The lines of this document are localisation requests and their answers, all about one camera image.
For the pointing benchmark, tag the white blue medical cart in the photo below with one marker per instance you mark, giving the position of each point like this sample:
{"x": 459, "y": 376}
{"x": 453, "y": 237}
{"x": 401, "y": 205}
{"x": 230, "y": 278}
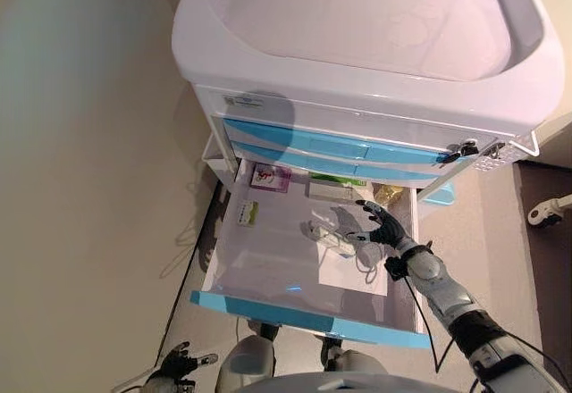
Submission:
{"x": 357, "y": 89}

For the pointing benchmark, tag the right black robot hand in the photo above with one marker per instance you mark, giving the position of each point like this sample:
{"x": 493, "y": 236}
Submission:
{"x": 389, "y": 232}

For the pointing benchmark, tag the cart label sticker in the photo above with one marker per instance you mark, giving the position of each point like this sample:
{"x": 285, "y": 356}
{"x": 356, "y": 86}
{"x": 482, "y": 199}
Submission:
{"x": 243, "y": 100}

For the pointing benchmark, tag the yellow blister packet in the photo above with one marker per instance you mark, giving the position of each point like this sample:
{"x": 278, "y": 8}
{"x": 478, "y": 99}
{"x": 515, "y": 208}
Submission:
{"x": 386, "y": 194}

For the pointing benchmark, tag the black keys in lock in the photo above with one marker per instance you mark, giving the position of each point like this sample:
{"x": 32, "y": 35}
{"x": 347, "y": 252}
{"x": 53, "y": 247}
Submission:
{"x": 462, "y": 149}

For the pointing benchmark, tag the small green white medicine box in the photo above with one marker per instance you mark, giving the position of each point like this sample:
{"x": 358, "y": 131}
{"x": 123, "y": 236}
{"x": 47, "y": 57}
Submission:
{"x": 247, "y": 213}

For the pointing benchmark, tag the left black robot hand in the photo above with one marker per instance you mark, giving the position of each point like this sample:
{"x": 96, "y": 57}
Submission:
{"x": 179, "y": 364}

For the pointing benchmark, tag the pink purple medicine box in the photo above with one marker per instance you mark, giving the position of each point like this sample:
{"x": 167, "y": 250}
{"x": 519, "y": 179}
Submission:
{"x": 270, "y": 178}

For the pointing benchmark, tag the bed caster wheel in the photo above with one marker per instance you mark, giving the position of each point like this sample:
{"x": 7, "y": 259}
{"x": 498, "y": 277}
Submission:
{"x": 538, "y": 215}

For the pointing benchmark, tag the blue cart drawer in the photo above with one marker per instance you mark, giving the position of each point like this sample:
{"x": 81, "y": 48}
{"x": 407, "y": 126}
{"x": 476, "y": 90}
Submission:
{"x": 313, "y": 165}
{"x": 268, "y": 268}
{"x": 335, "y": 143}

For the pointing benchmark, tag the large green white medicine box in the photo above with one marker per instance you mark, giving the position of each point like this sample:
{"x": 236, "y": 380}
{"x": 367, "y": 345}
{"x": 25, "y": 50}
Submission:
{"x": 335, "y": 187}

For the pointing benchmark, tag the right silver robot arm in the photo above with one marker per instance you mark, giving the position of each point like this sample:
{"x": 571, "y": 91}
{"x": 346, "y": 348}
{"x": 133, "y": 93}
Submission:
{"x": 447, "y": 295}

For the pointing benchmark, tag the metal cart side hook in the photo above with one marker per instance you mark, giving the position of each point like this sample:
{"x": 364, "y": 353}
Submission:
{"x": 495, "y": 152}

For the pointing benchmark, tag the white perforated basket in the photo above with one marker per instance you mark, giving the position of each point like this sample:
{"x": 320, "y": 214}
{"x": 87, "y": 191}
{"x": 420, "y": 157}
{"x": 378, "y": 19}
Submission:
{"x": 496, "y": 163}

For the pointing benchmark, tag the white blue medicine box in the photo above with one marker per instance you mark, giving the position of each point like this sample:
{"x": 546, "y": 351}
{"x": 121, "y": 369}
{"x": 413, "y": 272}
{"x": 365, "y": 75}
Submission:
{"x": 328, "y": 239}

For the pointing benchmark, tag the white side bin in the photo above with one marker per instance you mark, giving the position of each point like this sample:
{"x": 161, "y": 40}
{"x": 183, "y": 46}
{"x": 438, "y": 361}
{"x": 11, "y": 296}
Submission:
{"x": 214, "y": 161}

